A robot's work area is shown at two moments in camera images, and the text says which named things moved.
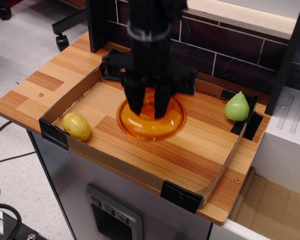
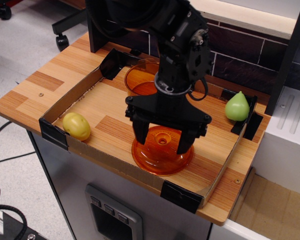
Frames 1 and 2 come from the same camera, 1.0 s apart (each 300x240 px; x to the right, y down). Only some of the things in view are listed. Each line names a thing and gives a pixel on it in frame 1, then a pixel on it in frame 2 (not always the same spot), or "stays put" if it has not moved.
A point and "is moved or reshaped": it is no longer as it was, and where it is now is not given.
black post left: x=97 y=15 stays put
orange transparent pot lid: x=146 y=127 is moved or reshaped
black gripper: x=150 y=62 to x=175 y=108
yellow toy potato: x=77 y=126 stays put
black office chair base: x=62 y=41 stays put
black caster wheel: x=4 y=12 stays put
